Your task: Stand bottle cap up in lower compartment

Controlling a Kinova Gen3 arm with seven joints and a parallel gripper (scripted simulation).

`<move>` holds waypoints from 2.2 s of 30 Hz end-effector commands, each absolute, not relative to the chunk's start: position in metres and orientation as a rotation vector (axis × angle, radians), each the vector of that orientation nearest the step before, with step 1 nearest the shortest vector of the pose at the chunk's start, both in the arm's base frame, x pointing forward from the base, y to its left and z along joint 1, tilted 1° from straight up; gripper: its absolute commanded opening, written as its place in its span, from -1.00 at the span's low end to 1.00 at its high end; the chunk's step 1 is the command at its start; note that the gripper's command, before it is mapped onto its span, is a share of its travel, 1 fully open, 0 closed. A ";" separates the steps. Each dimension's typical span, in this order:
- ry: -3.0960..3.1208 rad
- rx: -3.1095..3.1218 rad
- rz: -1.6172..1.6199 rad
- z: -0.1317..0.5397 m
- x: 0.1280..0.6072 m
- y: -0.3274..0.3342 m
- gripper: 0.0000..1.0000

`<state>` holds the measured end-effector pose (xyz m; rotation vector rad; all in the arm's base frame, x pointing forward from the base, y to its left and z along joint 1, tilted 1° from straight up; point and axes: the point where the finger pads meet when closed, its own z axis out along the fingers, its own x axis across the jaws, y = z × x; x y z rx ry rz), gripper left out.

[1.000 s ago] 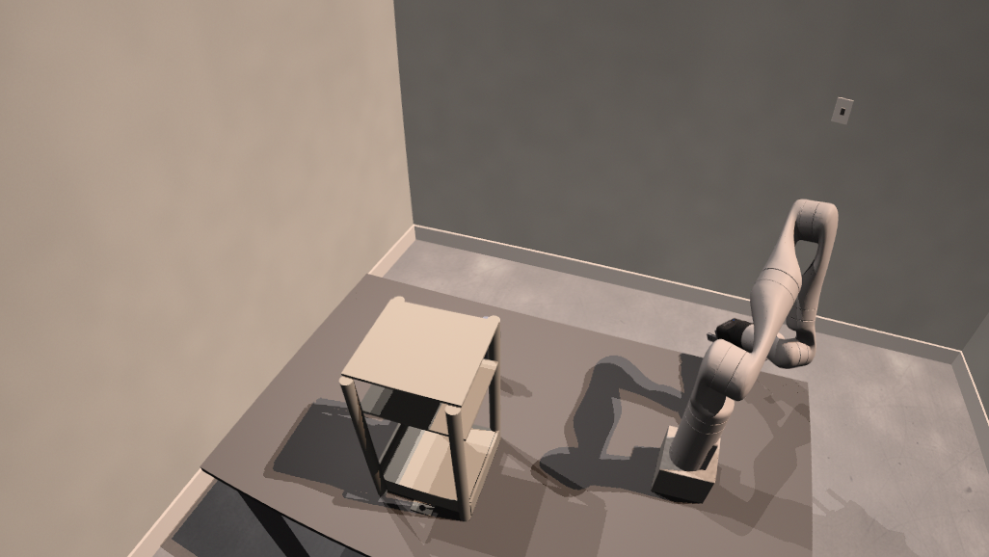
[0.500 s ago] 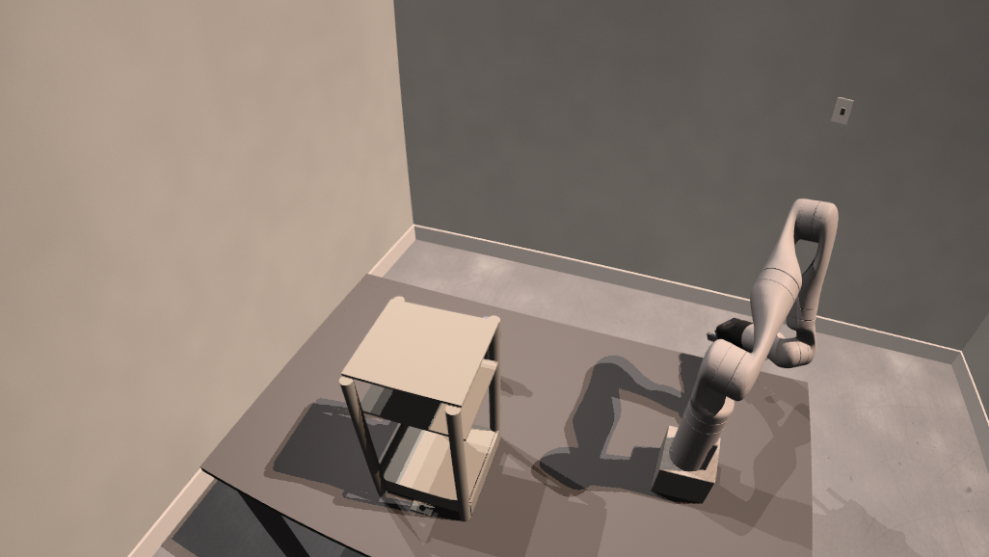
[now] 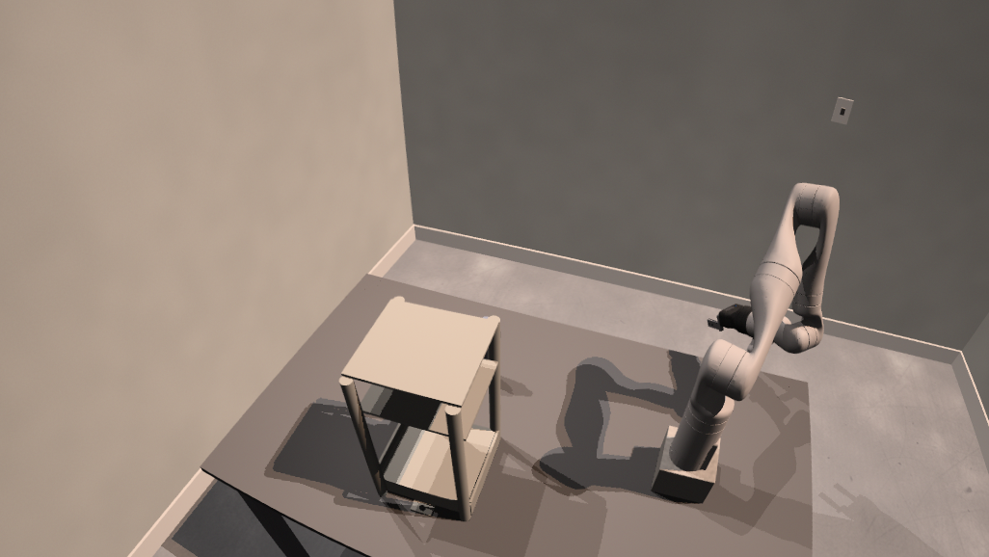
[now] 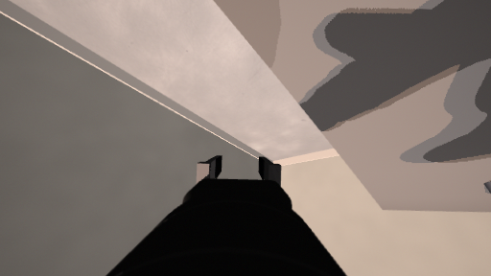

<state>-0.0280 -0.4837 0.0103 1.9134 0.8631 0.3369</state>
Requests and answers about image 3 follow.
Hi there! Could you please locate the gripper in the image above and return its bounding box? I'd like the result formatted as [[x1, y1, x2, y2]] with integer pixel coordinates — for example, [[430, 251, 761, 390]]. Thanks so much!
[[708, 304, 754, 353]]

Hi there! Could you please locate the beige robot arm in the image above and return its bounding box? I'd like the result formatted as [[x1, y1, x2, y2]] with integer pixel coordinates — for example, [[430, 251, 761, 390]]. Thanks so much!
[[669, 183, 840, 471]]

